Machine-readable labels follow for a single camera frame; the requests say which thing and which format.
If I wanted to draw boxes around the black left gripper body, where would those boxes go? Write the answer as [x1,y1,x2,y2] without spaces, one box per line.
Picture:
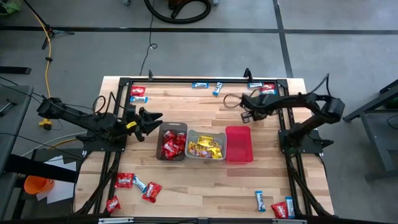
[116,104,141,141]

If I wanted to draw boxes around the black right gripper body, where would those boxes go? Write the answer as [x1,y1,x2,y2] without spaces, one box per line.
[241,93,280,114]

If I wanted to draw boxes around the dark translucent plastic bin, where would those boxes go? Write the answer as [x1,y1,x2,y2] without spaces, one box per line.
[155,121,188,162]

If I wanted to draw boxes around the red translucent plastic bin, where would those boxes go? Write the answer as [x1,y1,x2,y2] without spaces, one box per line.
[224,125,254,164]

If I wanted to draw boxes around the light grey plastic bin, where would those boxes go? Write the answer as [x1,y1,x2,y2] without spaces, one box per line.
[184,129,227,161]

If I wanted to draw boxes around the white paper sheets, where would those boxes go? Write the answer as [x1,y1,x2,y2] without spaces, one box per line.
[35,154,78,205]

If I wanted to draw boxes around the black stand beam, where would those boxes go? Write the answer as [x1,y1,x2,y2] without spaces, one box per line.
[3,153,78,184]

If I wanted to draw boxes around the orange bucket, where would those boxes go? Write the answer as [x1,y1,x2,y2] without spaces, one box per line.
[23,175,55,195]

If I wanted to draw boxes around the dark grey desk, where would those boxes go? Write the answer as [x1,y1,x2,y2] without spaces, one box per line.
[0,83,34,175]

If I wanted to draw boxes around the dark grey metal stand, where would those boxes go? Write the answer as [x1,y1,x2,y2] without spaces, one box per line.
[343,79,398,183]

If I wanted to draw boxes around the black tripod stand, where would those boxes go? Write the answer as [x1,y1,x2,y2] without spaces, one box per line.
[21,0,75,50]

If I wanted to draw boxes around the grey tool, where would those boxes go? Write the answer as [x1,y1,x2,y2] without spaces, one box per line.
[0,98,17,118]

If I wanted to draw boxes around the black flat bar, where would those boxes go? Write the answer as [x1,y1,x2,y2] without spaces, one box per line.
[0,65,32,75]

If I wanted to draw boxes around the green fabric object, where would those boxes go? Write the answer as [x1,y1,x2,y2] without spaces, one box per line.
[0,0,22,16]

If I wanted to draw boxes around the black aluminium rig frame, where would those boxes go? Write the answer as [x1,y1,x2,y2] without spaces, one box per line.
[73,67,335,224]

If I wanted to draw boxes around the yellow extension cable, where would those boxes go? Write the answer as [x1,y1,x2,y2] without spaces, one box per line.
[30,11,53,131]

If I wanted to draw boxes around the thin black cable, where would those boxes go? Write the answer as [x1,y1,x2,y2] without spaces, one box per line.
[139,0,159,77]

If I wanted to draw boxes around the white cable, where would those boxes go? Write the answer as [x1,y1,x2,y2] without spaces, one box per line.
[20,133,73,157]

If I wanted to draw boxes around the silver bracket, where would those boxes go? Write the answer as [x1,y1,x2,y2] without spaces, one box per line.
[98,217,135,224]
[272,218,308,224]

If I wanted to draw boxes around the black corrugated hose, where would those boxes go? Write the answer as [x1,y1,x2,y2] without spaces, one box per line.
[143,0,213,26]

